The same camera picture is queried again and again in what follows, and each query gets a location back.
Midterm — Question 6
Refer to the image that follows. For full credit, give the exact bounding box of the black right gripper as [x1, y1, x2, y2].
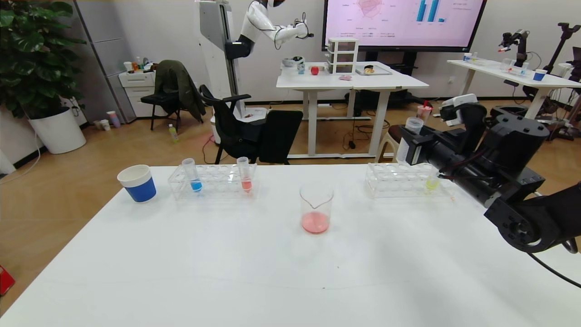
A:
[398, 125, 467, 173]

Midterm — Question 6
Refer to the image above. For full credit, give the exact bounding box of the red pigment test tube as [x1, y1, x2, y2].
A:
[236, 157, 253, 193]
[396, 117, 424, 164]

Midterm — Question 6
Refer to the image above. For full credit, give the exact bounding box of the blue pigment test tube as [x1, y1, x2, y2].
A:
[182, 158, 203, 193]

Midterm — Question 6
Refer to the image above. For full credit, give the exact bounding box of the clear acrylic test tube rack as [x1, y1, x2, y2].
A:
[168, 163, 259, 201]
[365, 162, 454, 200]

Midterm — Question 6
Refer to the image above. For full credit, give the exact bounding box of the clear glass beaker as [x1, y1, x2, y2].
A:
[299, 182, 335, 235]

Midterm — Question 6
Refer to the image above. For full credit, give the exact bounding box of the brown seat stool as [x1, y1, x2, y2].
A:
[376, 125, 411, 163]

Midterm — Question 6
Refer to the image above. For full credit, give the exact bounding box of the white desk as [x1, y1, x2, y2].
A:
[276, 62, 359, 159]
[352, 64, 429, 159]

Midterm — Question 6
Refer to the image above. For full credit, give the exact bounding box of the grey tray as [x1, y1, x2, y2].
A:
[355, 65, 393, 76]

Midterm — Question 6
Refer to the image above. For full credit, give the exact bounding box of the long white table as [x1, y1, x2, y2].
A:
[447, 59, 581, 119]

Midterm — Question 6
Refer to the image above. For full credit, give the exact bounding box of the white drawer organizer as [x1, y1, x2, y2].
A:
[327, 38, 359, 74]

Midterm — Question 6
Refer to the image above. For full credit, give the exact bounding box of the black office armchair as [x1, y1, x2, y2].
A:
[200, 84, 268, 165]

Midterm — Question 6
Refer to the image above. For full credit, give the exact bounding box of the black tripod stand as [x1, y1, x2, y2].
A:
[542, 23, 581, 75]

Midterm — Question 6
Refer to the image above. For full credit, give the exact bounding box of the white humanoid robot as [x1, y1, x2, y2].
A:
[225, 0, 314, 59]

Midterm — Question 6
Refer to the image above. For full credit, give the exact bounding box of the white robot stand column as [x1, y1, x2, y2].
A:
[195, 0, 268, 146]

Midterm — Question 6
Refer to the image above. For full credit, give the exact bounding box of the dark green jacket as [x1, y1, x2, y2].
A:
[154, 59, 206, 123]

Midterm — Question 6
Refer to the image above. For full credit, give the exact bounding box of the blue paper cup white rim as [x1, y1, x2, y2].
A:
[117, 164, 157, 203]

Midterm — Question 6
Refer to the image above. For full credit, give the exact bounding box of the white drawer cabinet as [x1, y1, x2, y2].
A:
[119, 70, 168, 118]

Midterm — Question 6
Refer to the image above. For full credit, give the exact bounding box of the tall grey cabinet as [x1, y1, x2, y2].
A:
[75, 0, 137, 123]

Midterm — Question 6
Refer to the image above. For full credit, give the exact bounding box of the white plant pot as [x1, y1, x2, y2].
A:
[28, 107, 87, 155]

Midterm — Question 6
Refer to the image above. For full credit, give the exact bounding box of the large green potted plant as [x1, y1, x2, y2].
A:
[0, 0, 87, 119]

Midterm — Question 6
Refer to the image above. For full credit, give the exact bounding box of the red flat object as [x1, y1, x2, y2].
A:
[0, 266, 15, 296]

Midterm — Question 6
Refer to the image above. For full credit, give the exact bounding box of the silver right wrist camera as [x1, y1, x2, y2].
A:
[439, 94, 478, 127]

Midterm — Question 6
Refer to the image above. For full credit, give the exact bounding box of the large wall display screen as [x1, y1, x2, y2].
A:
[321, 0, 487, 53]

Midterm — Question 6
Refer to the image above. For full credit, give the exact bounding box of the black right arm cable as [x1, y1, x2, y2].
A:
[528, 252, 581, 289]

